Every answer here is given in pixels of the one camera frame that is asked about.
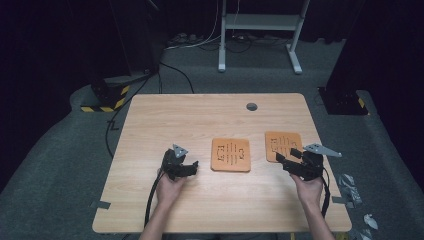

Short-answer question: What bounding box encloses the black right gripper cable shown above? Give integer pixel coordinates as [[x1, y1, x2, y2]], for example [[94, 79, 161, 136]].
[[319, 166, 332, 219]]

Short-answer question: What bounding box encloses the black yellow striped stand base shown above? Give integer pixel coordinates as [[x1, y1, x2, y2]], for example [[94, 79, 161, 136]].
[[80, 77, 131, 114]]

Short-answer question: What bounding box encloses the orange square coaster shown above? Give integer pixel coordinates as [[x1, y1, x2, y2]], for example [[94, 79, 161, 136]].
[[210, 137, 251, 173], [264, 130, 304, 164]]

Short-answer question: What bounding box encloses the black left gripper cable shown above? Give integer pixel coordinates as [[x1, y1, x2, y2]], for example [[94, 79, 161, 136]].
[[143, 168, 168, 229]]

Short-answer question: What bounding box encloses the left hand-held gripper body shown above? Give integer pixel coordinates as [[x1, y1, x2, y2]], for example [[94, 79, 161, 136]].
[[160, 143, 190, 182]]

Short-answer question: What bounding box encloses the small crumpled white wrapper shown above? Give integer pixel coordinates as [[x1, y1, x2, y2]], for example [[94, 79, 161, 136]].
[[362, 213, 380, 231]]

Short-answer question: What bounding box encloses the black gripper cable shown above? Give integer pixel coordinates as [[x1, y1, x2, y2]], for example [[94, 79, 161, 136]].
[[143, 168, 168, 229], [319, 166, 332, 219]]

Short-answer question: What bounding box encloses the person's right hand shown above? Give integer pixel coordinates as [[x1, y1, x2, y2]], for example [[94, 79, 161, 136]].
[[289, 173, 325, 209]]

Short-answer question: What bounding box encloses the white metal stand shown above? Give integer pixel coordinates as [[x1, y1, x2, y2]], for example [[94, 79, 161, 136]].
[[217, 0, 311, 75]]

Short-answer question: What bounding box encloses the white floor cable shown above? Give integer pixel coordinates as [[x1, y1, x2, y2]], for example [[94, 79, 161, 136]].
[[164, 0, 224, 52]]

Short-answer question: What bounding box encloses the crumpled silver wrapper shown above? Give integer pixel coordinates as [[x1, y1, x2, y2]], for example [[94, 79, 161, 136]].
[[337, 173, 364, 210]]

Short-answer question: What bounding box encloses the person's left hand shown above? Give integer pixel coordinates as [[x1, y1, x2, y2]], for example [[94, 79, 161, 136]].
[[155, 168, 188, 209]]

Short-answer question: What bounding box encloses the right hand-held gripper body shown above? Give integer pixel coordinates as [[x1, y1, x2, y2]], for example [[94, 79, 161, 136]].
[[293, 142, 343, 182]]

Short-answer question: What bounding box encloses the black floor cable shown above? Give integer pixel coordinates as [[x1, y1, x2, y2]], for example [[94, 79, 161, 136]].
[[105, 61, 196, 159]]

